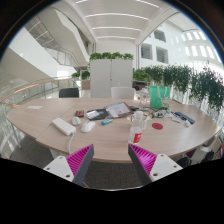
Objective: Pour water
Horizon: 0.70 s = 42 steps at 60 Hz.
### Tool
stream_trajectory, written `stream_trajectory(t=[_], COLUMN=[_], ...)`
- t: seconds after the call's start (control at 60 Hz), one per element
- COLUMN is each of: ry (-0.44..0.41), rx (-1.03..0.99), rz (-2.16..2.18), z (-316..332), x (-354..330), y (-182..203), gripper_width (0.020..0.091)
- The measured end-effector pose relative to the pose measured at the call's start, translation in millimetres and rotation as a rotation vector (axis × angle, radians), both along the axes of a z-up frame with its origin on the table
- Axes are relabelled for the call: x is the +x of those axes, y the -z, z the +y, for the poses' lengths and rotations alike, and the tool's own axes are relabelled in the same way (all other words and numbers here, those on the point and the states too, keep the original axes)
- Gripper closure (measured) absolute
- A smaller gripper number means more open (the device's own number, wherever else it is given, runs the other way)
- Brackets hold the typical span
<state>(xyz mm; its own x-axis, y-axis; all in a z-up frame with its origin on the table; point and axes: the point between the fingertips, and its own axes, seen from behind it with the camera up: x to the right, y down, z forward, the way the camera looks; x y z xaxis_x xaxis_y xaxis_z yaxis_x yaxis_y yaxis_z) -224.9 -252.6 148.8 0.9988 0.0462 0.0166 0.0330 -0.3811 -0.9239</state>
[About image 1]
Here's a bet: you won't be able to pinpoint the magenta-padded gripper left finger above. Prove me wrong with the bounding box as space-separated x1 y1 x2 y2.
43 143 95 187

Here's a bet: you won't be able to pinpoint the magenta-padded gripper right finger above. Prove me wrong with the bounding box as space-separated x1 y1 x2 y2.
127 143 184 186

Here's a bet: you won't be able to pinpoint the clear plastic water bottle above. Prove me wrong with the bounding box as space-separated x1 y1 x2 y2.
128 110 145 145

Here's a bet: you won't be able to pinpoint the flat round red coaster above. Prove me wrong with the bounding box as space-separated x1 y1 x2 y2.
151 122 164 131

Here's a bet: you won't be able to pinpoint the small grey-white mouse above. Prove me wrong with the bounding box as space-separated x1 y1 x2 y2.
71 116 82 127

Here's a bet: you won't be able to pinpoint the white computer mouse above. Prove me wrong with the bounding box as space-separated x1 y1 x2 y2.
80 120 97 134

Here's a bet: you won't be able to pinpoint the dark blue keyboard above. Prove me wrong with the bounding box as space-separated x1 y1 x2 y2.
174 111 196 125

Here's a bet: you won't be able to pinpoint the black notebook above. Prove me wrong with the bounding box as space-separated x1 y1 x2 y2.
86 108 109 121

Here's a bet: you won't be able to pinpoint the white paper sheet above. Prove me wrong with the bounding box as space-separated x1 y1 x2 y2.
26 105 44 111

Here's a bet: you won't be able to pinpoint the small blue-green tube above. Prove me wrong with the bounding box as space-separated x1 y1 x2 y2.
101 118 114 126

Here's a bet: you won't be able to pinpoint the green tote bag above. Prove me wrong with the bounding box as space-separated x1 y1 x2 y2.
149 85 171 110

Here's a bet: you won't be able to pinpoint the clear glass jug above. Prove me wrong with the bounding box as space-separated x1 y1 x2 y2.
139 88 150 108

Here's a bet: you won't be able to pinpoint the printed booklet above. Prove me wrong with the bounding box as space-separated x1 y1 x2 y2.
104 101 134 119

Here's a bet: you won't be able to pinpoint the black chair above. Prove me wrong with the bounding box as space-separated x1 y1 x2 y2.
58 87 80 99

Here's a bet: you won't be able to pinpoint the wooden handrail glass railing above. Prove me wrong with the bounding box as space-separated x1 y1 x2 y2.
0 76 73 108

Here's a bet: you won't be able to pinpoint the green hedge plants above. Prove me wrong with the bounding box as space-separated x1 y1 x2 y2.
133 64 224 113

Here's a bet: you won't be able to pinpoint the potted green plants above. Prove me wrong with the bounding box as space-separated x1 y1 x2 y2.
70 70 91 81

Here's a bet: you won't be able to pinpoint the white cabinet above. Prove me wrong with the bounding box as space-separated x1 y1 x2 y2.
89 59 134 99

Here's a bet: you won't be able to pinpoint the green plants on cabinet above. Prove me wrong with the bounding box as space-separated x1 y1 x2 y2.
88 51 135 62

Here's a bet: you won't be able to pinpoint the ceiling light strips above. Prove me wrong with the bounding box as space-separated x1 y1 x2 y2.
74 0 161 41

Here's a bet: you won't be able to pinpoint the white power strip cable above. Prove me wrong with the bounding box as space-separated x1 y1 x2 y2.
67 132 76 156

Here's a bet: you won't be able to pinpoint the black cable bundle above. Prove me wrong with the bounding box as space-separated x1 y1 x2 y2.
146 107 174 119

